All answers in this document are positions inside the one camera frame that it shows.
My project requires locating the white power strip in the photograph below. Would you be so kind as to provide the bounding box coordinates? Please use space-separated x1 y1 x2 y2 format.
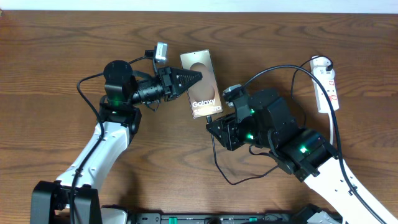
310 55 340 114

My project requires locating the gold Samsung Galaxy smartphone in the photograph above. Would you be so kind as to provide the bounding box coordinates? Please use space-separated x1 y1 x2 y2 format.
180 49 223 119

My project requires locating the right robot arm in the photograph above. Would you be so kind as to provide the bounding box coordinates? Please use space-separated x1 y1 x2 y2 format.
206 89 397 223

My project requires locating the black USB-C charger cable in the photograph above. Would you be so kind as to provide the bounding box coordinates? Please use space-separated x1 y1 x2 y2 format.
206 55 335 186

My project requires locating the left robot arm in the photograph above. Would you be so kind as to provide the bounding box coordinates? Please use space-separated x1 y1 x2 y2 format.
30 60 202 223

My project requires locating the white power strip cord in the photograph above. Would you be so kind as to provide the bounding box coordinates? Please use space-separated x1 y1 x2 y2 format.
328 113 336 146

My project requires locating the black left camera cable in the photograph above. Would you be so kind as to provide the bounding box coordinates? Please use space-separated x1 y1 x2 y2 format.
68 49 159 224

